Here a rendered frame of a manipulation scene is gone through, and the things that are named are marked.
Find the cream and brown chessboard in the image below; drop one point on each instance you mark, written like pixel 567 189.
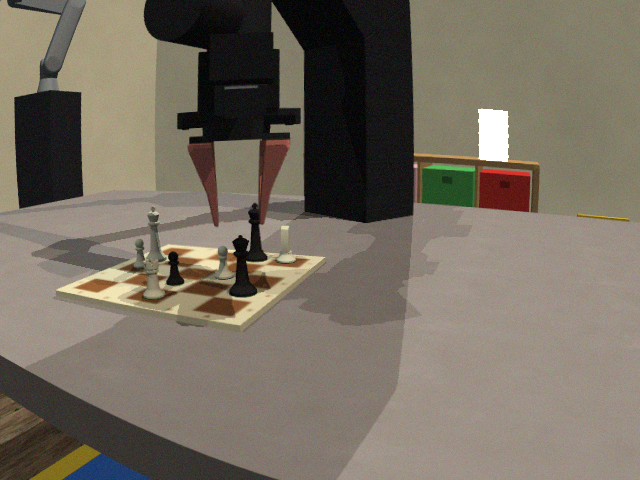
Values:
pixel 202 300

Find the white pawn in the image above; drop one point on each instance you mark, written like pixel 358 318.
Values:
pixel 140 256
pixel 223 273

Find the white rook chess piece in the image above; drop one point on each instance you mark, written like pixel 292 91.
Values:
pixel 153 290

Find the white chess king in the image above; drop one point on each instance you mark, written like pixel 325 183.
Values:
pixel 155 249

